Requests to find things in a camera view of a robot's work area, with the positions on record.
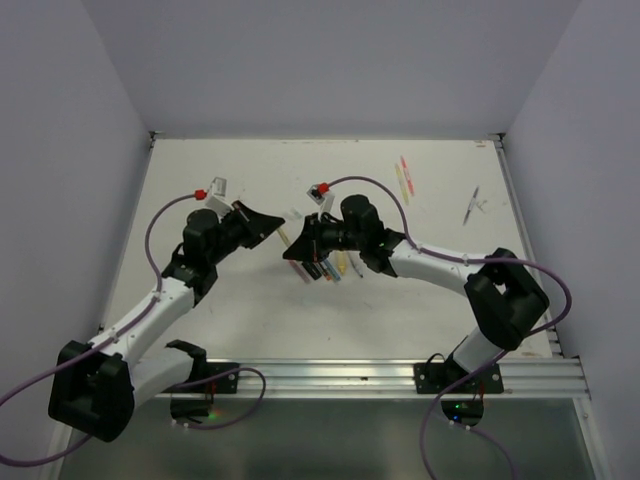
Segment yellow highlighter pen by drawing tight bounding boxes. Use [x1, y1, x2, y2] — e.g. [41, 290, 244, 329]
[336, 251, 347, 276]

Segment aluminium front rail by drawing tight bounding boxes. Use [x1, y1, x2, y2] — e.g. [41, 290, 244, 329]
[139, 355, 591, 401]

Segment thin yellow pen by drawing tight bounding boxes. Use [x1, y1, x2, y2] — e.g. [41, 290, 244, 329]
[394, 164, 409, 206]

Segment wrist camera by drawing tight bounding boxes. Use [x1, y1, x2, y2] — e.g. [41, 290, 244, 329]
[307, 182, 335, 214]
[204, 177, 232, 217]

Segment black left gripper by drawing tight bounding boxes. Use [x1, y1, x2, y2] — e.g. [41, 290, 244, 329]
[206, 200, 282, 266]

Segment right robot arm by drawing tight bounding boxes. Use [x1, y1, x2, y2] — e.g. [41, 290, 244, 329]
[283, 195, 549, 393]

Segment right aluminium side rail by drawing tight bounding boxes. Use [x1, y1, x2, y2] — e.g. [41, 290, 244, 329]
[489, 133, 565, 359]

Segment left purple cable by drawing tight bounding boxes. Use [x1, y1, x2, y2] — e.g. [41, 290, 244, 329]
[0, 188, 266, 466]

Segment aluminium side rail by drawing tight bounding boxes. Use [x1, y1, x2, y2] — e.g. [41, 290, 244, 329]
[489, 133, 565, 359]
[87, 130, 159, 337]

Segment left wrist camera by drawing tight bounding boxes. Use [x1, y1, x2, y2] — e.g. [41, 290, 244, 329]
[204, 177, 232, 217]

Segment left aluminium side rail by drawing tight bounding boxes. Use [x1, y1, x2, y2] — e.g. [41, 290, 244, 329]
[87, 130, 159, 337]

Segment clear blue pen cap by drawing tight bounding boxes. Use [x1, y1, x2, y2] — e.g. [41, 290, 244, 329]
[285, 208, 304, 221]

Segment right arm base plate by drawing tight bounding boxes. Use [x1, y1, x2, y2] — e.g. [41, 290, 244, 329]
[413, 354, 505, 395]

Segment red orange-tipped pen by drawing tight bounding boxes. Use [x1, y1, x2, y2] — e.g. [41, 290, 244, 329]
[318, 263, 333, 281]

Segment blue capped white pen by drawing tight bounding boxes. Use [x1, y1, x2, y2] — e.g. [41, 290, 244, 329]
[348, 253, 364, 278]

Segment pale yellow pen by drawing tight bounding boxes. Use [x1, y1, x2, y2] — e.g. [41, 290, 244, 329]
[277, 227, 291, 247]

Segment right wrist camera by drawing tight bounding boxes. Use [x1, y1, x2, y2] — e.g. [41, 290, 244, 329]
[307, 182, 335, 214]

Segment clear purple pen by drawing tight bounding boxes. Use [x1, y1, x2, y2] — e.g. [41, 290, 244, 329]
[462, 185, 480, 226]

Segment pink clear pen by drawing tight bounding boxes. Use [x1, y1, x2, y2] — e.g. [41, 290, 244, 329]
[290, 261, 311, 284]

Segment black highlighter body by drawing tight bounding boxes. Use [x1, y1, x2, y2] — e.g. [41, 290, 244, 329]
[302, 262, 323, 280]

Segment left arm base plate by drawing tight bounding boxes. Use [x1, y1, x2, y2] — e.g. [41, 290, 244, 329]
[163, 362, 240, 395]

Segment thin orange pen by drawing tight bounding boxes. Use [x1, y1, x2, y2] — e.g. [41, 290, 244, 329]
[400, 155, 415, 197]

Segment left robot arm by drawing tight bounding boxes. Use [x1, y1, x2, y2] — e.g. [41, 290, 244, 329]
[48, 201, 285, 442]

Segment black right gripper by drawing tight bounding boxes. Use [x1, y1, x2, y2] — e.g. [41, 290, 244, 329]
[283, 211, 365, 262]

